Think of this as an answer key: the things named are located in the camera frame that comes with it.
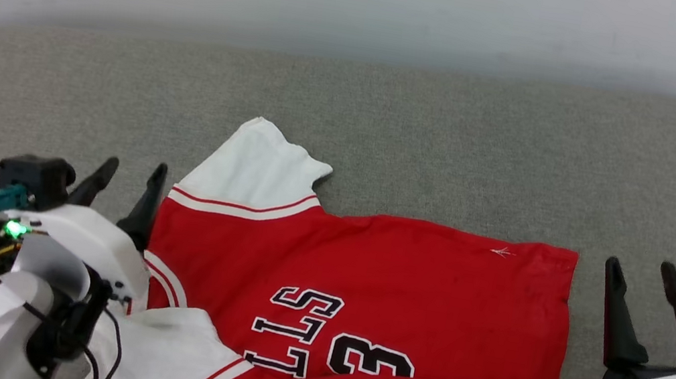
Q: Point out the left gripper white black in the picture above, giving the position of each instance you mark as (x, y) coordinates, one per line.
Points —
(93, 239)

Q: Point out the red and white basketball jersey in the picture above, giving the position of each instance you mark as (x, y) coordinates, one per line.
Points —
(429, 299)

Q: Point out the grey fabric sofa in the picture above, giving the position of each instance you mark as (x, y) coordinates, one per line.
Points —
(452, 153)

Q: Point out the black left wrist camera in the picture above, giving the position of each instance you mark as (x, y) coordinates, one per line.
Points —
(35, 175)

